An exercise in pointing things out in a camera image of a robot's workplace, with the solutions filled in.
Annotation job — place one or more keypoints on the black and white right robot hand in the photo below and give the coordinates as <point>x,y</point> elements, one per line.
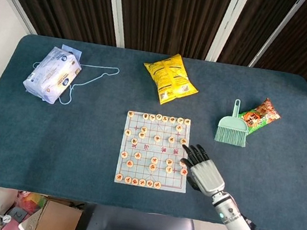
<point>208,176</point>

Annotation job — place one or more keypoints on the wooden Chinese chess piece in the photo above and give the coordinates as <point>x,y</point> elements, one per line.
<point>130,163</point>
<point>119,177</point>
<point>157,138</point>
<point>124,154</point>
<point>169,162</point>
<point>141,135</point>
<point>154,159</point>
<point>187,122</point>
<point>152,166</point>
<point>168,169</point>
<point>171,139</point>
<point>165,119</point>
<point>137,155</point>
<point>131,114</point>
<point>172,119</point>
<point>134,140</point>
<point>152,117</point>
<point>142,182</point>
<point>183,140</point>
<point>157,184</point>
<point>128,132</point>
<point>150,183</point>
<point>145,116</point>
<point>179,128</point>
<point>180,120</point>
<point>134,181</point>
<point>181,164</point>
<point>183,172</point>
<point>144,129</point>
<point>159,117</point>
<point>128,180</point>

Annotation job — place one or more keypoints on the green mini broom with dustpan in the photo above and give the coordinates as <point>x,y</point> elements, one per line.
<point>231,130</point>

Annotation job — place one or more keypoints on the Chinese chess board sheet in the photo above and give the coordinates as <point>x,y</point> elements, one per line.
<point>153,151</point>

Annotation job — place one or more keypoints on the colourful plastic bag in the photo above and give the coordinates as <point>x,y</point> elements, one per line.
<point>30,203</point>

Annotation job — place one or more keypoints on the orange green snack bag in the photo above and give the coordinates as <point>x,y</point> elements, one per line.
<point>260,115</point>

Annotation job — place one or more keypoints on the white flat device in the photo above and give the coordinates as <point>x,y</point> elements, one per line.
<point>29,225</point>

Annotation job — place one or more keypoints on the yellow snack bag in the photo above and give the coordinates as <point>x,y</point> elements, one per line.
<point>170,79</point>

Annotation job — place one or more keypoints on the brown cardboard box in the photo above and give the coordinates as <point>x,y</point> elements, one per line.
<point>56,220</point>

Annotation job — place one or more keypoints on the white blue tissue pack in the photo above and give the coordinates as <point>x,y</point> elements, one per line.
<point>52,74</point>

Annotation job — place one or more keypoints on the light blue flat packet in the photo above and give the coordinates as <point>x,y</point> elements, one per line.
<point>74,51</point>

